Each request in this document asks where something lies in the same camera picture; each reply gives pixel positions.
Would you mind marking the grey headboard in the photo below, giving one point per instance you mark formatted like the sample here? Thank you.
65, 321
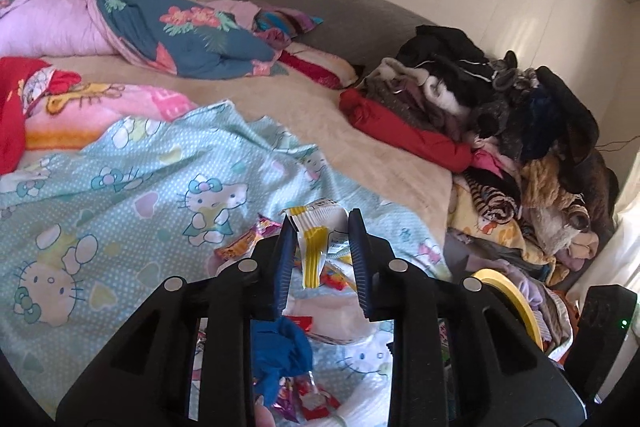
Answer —
350, 22

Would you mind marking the orange snack wrapper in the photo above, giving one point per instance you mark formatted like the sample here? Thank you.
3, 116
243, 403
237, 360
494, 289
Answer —
240, 247

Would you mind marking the pink cartoon blanket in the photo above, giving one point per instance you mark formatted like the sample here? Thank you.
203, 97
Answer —
100, 107

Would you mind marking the yellow cartoon blanket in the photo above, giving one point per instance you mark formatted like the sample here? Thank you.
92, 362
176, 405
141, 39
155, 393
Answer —
480, 227

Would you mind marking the blue floral quilt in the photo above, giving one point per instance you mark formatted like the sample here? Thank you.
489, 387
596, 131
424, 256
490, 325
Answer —
190, 37

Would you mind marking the brown striped garment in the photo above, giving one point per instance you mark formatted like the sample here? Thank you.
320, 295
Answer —
492, 199

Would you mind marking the red white candy packet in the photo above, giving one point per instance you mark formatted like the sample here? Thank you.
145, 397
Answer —
315, 399

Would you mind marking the brown fuzzy coat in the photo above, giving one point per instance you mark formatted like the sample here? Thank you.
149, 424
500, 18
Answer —
600, 187

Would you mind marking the white fleece garment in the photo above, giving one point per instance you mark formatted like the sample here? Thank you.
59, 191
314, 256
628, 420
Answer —
440, 94

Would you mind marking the pink garment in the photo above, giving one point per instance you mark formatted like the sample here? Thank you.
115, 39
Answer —
492, 162

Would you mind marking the red garment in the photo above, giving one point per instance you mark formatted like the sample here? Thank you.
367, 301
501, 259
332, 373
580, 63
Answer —
400, 132

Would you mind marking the cream fleece garment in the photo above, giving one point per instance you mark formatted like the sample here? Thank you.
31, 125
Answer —
555, 227

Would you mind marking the red snack wrapper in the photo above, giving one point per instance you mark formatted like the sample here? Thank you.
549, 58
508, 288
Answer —
335, 281

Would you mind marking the dark blue fuzzy garment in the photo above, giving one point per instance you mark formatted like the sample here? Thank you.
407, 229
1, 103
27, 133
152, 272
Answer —
542, 117

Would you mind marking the red white pillow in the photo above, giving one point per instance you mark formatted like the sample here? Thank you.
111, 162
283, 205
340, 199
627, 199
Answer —
320, 64

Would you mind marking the yellow white snack wrapper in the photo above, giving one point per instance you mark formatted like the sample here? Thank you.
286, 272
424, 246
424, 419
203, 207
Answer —
312, 242

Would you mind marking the blue crumpled cloth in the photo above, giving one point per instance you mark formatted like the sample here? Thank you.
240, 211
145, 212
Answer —
280, 352

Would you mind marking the striped colourful pillow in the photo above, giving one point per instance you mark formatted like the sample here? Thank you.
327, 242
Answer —
285, 24

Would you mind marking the dark mauve garment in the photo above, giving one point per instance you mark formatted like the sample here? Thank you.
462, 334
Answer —
395, 99

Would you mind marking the lavender pillow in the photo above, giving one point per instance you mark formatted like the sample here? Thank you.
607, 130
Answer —
230, 9

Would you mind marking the black knit garment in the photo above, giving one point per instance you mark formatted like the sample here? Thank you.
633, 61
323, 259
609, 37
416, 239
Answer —
565, 92

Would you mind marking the lavender fleece garment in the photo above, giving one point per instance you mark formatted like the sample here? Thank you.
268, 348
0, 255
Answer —
530, 292

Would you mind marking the black jacket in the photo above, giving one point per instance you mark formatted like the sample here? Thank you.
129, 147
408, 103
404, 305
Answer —
440, 47

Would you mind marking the grey speckled garment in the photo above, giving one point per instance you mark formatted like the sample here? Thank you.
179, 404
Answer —
505, 117

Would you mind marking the red printed cloth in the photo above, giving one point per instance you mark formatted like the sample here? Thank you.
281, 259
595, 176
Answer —
12, 107

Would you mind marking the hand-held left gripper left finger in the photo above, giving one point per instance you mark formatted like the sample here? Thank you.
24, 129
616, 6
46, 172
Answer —
285, 257

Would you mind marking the light blue cat print blanket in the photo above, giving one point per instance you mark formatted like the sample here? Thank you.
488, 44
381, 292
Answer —
150, 187

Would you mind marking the tan knit sweater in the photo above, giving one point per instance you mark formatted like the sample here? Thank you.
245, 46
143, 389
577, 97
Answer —
542, 182

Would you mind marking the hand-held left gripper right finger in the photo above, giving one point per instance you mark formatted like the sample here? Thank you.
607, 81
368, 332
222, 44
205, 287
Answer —
361, 257

